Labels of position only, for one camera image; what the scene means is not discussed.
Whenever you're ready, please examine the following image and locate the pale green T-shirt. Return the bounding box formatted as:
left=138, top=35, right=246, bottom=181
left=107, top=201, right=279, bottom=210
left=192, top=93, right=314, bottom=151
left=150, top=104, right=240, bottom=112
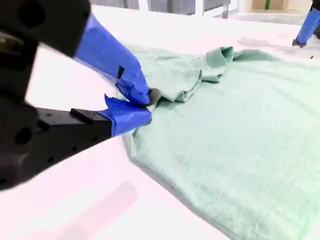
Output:
left=122, top=46, right=320, bottom=240

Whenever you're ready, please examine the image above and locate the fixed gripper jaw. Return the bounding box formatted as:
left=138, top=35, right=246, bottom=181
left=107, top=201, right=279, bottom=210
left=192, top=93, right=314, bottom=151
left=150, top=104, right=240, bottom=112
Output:
left=37, top=94, right=153, bottom=173

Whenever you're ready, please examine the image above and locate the cardboard box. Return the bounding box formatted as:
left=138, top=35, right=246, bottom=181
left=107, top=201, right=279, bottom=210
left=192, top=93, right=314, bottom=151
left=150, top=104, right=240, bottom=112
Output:
left=251, top=0, right=288, bottom=13

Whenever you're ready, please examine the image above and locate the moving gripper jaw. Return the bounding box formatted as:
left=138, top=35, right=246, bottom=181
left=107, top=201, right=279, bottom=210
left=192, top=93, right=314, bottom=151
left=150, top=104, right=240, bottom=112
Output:
left=14, top=0, right=163, bottom=106
left=291, top=0, right=320, bottom=49

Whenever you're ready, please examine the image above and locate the white table frame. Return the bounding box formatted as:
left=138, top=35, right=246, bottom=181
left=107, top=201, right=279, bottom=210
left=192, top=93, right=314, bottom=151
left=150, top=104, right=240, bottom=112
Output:
left=138, top=0, right=230, bottom=20

